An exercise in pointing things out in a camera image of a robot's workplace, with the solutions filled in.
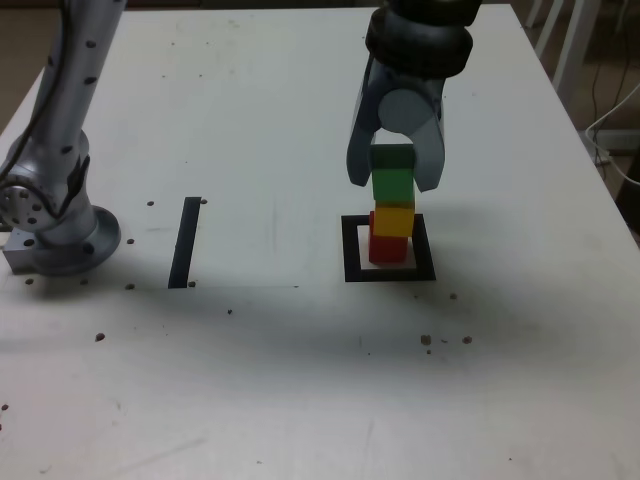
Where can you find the thick white furniture leg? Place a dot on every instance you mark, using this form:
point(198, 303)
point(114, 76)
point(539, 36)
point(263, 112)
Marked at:
point(570, 45)

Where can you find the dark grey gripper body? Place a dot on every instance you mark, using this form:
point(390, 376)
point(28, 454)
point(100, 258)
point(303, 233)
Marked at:
point(415, 84)

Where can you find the black tape strip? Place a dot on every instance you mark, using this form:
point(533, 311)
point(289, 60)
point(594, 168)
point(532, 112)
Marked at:
point(184, 240)

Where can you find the thin white furniture leg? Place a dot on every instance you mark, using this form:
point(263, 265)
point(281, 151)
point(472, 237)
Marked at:
point(534, 12)
point(550, 27)

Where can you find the red cube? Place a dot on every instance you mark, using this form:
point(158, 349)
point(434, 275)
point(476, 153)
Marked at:
point(387, 250)

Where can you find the black tape square outline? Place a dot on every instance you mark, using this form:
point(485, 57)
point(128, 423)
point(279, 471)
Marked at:
point(390, 275)

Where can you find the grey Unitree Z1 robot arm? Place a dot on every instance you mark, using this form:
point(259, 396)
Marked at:
point(65, 100)

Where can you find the green cube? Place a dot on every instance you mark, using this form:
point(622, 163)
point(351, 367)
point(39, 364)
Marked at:
point(392, 182)

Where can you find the yellow cube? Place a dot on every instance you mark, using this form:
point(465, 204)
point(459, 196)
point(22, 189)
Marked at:
point(395, 222)

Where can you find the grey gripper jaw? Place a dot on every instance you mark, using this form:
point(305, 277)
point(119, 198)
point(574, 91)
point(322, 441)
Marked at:
point(361, 145)
point(405, 110)

